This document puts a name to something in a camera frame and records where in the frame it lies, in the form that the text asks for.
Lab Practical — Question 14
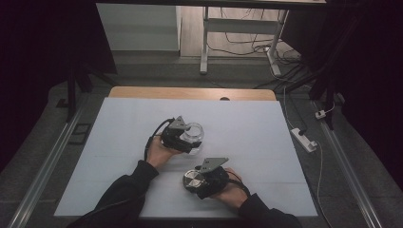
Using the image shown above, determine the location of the tangle of black floor cables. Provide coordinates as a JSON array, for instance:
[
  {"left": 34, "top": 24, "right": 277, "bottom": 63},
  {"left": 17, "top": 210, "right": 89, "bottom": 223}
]
[{"left": 206, "top": 7, "right": 313, "bottom": 91}]

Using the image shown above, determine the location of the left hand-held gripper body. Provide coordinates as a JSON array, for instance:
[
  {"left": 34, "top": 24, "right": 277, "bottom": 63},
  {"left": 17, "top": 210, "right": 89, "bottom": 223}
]
[{"left": 160, "top": 115, "right": 195, "bottom": 154}]

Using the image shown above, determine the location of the white desk frame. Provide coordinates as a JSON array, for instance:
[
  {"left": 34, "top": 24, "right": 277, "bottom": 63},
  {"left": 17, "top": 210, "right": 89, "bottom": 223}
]
[{"left": 199, "top": 6, "right": 290, "bottom": 77}]

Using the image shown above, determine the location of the white foam board mat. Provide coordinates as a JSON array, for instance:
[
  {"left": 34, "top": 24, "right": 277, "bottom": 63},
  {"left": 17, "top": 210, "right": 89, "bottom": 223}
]
[{"left": 54, "top": 97, "right": 318, "bottom": 219}]

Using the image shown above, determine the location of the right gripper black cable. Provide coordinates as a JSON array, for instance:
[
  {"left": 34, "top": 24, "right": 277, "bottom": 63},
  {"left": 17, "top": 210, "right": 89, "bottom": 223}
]
[{"left": 226, "top": 170, "right": 252, "bottom": 198}]

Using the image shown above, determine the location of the round silver metal lid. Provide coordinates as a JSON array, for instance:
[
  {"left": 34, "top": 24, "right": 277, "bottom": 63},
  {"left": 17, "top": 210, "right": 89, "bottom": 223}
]
[{"left": 182, "top": 169, "right": 207, "bottom": 193}]

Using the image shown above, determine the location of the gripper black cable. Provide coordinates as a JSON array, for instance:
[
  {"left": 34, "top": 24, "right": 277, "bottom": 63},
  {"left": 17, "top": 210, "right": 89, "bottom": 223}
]
[
  {"left": 226, "top": 170, "right": 252, "bottom": 198},
  {"left": 144, "top": 117, "right": 176, "bottom": 162}
]

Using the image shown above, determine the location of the black curtain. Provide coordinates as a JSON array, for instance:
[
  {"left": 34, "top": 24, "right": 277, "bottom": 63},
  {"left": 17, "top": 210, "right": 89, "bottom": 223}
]
[
  {"left": 279, "top": 0, "right": 403, "bottom": 193},
  {"left": 0, "top": 0, "right": 119, "bottom": 174}
]

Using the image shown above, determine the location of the person's right hand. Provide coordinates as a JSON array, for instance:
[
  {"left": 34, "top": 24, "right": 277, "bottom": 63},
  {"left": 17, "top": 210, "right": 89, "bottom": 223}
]
[{"left": 209, "top": 166, "right": 251, "bottom": 211}]

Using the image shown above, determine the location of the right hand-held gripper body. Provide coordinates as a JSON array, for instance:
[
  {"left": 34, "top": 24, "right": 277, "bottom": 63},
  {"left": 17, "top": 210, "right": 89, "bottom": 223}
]
[{"left": 193, "top": 157, "right": 232, "bottom": 201}]

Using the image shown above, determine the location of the metal floor rail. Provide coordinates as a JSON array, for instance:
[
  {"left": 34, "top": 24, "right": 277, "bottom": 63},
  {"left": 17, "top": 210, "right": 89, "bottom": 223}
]
[
  {"left": 7, "top": 103, "right": 88, "bottom": 228},
  {"left": 312, "top": 100, "right": 385, "bottom": 228}
]

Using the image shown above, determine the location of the white power strip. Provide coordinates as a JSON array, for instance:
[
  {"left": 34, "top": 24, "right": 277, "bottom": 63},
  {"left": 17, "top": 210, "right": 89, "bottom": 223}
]
[{"left": 290, "top": 127, "right": 318, "bottom": 154}]

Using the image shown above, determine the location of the thin white cable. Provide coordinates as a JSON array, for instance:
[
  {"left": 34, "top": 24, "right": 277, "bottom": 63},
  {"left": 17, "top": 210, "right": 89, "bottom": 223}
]
[{"left": 282, "top": 85, "right": 335, "bottom": 228}]

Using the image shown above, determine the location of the wooden table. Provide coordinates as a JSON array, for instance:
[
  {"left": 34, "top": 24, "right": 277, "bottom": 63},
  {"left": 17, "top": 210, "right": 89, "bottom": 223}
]
[{"left": 108, "top": 85, "right": 278, "bottom": 103}]

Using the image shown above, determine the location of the clear glass jar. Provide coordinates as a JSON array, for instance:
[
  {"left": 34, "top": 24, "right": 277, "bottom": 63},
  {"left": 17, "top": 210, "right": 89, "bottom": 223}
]
[{"left": 180, "top": 122, "right": 205, "bottom": 157}]

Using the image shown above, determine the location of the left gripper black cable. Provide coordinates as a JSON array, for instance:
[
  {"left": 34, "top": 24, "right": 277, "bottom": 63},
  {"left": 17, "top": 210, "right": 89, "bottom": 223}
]
[{"left": 144, "top": 117, "right": 176, "bottom": 162}]

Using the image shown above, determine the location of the black metal stand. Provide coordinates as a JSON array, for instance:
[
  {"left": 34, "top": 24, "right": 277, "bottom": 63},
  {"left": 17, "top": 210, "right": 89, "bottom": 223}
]
[
  {"left": 275, "top": 56, "right": 348, "bottom": 131},
  {"left": 56, "top": 60, "right": 119, "bottom": 124}
]

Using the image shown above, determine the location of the person's left hand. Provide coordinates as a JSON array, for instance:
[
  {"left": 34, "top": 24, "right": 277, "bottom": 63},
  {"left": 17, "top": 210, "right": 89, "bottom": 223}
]
[{"left": 146, "top": 135, "right": 184, "bottom": 171}]

